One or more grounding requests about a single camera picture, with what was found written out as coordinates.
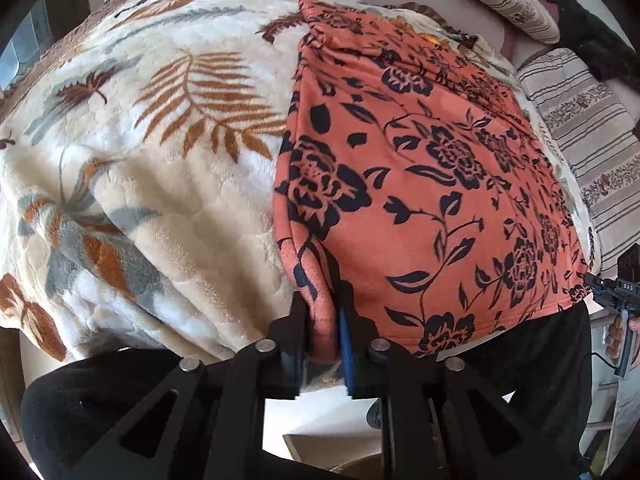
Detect orange black floral garment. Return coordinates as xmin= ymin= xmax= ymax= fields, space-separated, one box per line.
xmin=273 ymin=0 xmax=588 ymax=360

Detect person's right hand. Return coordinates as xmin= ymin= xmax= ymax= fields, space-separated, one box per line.
xmin=605 ymin=316 xmax=639 ymax=365

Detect person's black trousers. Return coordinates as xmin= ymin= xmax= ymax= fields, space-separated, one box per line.
xmin=21 ymin=302 xmax=592 ymax=479

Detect striped floral folded quilt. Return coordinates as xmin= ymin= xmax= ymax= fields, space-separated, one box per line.
xmin=518 ymin=49 xmax=639 ymax=278

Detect black garment on bed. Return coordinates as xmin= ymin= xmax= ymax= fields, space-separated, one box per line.
xmin=547 ymin=0 xmax=639 ymax=92

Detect cream leaf pattern blanket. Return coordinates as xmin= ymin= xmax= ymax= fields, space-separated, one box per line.
xmin=1 ymin=0 xmax=600 ymax=363

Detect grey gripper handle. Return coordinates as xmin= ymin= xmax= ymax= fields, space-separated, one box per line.
xmin=614 ymin=310 xmax=638 ymax=379

